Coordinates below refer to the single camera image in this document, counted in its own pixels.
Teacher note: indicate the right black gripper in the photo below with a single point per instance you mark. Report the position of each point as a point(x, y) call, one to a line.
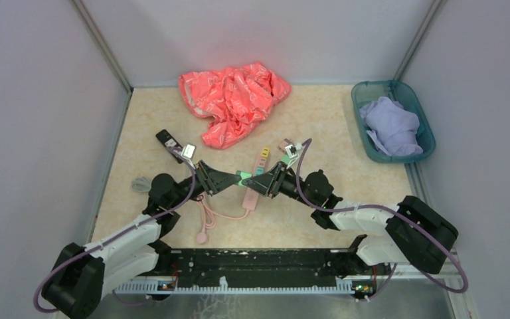
point(269, 183)

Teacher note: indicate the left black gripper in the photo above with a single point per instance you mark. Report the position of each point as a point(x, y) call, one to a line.
point(215, 180)

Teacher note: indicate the beige pink plug adapter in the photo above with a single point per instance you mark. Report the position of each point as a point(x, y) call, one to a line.
point(262, 162)

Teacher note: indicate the pink power strip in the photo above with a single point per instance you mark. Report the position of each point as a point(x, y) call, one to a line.
point(251, 197)

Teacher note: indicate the green plug adapter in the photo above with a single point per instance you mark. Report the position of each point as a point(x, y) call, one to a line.
point(243, 175)
point(285, 159)

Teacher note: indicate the yellow plug adapter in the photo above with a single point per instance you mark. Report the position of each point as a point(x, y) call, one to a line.
point(265, 153)

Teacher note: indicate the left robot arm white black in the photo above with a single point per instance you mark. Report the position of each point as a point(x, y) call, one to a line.
point(83, 275)

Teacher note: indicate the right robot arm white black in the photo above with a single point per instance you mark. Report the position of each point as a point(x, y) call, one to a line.
point(407, 232)

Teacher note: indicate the black power strip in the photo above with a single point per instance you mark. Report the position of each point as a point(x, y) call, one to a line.
point(171, 145)

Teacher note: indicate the pink crumpled cloth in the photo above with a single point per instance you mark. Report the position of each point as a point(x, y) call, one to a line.
point(236, 99)

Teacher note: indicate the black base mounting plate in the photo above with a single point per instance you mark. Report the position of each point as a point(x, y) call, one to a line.
point(263, 268)

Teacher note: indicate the teal plastic basket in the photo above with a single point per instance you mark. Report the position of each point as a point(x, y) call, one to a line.
point(368, 91)

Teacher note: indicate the lavender cloth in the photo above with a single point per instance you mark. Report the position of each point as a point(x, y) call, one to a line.
point(392, 128)

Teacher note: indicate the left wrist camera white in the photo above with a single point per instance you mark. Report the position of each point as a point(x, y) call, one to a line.
point(188, 151)

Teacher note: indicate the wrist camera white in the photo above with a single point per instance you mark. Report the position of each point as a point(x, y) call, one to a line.
point(188, 151)
point(293, 150)

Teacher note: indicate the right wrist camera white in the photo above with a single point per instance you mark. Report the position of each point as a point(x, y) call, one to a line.
point(293, 150)

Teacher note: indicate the white slotted cable duct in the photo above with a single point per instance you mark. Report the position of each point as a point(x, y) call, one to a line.
point(156, 286)

